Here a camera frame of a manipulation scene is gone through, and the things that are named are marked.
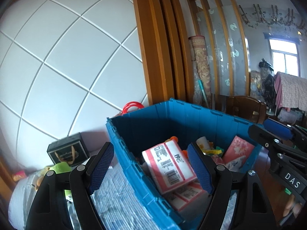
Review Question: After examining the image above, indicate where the pink floral tissue box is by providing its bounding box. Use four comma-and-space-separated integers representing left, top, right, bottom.
222, 136, 254, 172

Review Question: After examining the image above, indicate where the wooden chair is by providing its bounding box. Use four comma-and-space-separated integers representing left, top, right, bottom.
213, 95, 266, 124

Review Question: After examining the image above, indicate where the pink cloth on rack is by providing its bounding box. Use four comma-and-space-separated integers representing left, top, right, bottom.
274, 72, 307, 111

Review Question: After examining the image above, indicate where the black gift bag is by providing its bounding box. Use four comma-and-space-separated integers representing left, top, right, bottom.
47, 132, 89, 167

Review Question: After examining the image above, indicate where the window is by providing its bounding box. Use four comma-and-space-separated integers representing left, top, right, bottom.
264, 33, 300, 76

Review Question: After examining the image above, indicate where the pink white tissue pack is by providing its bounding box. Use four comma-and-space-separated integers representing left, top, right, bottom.
142, 138, 197, 195

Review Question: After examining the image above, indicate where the blue plastic storage crate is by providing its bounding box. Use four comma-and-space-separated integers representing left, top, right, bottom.
106, 99, 261, 229

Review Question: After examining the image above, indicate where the rolled patterned mat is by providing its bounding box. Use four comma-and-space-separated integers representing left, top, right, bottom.
188, 35, 212, 108

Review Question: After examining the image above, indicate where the red plastic case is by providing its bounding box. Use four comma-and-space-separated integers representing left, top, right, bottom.
122, 101, 144, 114

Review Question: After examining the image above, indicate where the wooden frosted glass screen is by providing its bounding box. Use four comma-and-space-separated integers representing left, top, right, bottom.
187, 0, 250, 97

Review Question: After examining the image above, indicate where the wooden door frame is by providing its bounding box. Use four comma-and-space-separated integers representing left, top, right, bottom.
133, 0, 194, 105

